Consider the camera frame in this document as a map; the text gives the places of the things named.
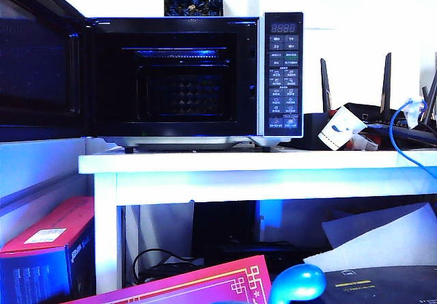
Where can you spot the black Midea microwave oven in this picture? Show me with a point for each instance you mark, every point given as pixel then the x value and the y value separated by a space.
pixel 283 78

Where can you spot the grey partition frame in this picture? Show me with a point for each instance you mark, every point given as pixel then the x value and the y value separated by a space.
pixel 41 186

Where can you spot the white paper cup blue print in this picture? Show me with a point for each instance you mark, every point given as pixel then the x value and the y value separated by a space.
pixel 336 126

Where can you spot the black glass microwave door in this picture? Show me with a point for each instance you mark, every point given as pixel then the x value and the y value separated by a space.
pixel 34 78

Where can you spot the red white crumpled packet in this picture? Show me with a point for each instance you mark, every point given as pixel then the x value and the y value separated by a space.
pixel 364 143

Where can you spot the black router with antennas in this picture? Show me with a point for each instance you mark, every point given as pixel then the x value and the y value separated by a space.
pixel 375 111

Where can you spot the white tape tag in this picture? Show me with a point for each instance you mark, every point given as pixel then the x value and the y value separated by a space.
pixel 413 112

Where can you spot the shiny blue balloon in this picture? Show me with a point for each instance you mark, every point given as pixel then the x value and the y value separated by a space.
pixel 297 281

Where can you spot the small black box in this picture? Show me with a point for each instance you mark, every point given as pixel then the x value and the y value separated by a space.
pixel 312 130

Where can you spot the red and blue carton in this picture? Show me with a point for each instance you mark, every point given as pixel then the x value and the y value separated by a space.
pixel 44 222

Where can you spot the black box yellow print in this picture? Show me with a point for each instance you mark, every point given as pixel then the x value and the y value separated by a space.
pixel 389 287

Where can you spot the pink gift box gold pattern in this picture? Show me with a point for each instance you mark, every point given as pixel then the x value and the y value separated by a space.
pixel 199 283

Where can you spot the white foam sheet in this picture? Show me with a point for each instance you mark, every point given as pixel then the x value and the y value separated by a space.
pixel 389 242

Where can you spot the white table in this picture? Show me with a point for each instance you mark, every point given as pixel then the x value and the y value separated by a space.
pixel 239 164

